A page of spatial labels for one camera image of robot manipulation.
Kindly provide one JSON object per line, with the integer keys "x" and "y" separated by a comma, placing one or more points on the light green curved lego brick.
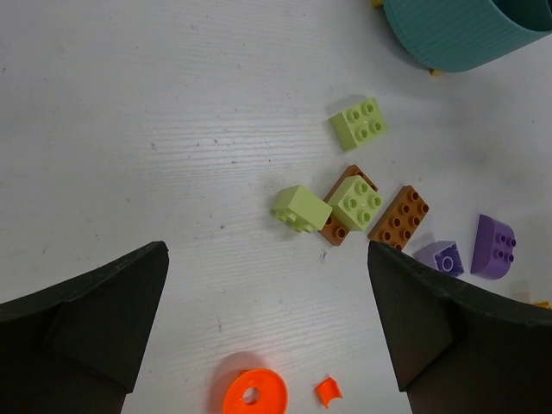
{"x": 358, "y": 124}

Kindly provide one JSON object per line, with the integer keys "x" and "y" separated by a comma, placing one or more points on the light green tipped lego brick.
{"x": 301, "y": 209}

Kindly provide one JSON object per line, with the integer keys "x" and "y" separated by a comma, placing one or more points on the yellow long lego brick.
{"x": 525, "y": 297}

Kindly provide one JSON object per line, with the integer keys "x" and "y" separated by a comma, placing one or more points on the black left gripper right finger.
{"x": 457, "y": 348}

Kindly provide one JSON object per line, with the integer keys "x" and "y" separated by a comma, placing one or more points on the brown lego plate under green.
{"x": 334, "y": 231}

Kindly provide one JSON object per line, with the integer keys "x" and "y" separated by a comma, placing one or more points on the teal round divided container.
{"x": 457, "y": 36}

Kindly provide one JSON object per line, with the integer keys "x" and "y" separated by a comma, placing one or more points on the purple curved lego brick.
{"x": 493, "y": 248}

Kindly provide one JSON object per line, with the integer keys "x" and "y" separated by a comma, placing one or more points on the brown flat lego plate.
{"x": 401, "y": 219}

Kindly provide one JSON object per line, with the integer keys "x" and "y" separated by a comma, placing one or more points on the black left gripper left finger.
{"x": 77, "y": 346}

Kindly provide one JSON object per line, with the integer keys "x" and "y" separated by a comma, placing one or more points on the light green lego on brown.
{"x": 355, "y": 203}

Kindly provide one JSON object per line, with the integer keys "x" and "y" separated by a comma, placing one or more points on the orange plastic ring disc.
{"x": 259, "y": 390}

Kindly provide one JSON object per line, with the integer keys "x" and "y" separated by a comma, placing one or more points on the small orange plastic piece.
{"x": 327, "y": 391}

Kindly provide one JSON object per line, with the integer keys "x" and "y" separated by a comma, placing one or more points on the purple square lego brick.
{"x": 442, "y": 256}

